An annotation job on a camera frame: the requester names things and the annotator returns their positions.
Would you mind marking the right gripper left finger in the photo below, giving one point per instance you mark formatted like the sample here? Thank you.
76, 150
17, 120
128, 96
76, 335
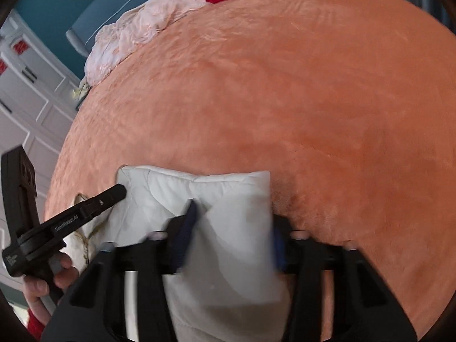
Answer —
93, 309

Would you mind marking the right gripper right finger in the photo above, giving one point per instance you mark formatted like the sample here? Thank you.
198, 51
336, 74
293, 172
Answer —
364, 307

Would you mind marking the white quilted jacket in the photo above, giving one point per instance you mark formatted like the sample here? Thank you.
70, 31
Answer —
228, 289

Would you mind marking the red sleeve left forearm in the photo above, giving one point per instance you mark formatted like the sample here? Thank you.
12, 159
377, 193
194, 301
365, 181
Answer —
34, 327

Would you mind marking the person left hand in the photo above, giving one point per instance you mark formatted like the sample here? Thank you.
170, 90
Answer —
34, 289

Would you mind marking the white panelled wardrobe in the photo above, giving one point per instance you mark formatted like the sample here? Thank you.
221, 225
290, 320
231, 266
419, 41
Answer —
37, 107

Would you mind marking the yellowish cloth on nightstand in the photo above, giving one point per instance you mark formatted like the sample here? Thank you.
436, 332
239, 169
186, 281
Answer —
82, 90

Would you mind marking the orange plush bedspread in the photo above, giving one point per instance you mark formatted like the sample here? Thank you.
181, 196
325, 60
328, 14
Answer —
349, 104

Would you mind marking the blue upholstered headboard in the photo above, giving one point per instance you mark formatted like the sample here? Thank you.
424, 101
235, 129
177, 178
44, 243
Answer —
81, 35

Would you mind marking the black camera box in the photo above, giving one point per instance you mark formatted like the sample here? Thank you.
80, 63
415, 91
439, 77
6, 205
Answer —
18, 186

